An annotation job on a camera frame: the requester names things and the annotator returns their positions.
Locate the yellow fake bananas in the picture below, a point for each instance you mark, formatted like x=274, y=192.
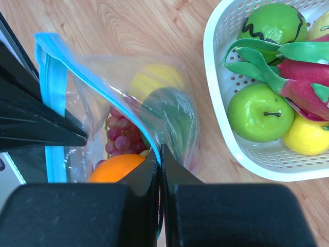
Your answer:
x=319, y=28

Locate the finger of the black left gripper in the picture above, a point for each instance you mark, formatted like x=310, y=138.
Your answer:
x=25, y=120

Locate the pink fake dragon fruit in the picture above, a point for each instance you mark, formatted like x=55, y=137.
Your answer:
x=297, y=71

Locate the blue zip top bag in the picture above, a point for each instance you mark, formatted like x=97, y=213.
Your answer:
x=83, y=88

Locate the green marked fake fruit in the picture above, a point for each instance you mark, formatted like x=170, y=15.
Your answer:
x=277, y=23

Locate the green fake apple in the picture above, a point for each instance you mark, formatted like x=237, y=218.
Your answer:
x=257, y=114

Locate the white perforated plastic basket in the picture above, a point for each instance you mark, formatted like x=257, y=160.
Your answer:
x=273, y=160

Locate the dark green fake avocado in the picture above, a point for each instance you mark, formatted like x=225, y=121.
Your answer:
x=169, y=115

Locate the orange fake orange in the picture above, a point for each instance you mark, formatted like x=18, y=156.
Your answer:
x=115, y=168

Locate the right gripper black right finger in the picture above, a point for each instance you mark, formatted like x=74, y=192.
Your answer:
x=200, y=214

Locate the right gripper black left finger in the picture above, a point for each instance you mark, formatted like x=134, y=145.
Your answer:
x=84, y=214

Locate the yellow fake lemon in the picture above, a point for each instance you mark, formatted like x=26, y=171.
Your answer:
x=307, y=137

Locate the pink fake grape bunch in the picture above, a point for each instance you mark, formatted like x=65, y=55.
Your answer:
x=122, y=136

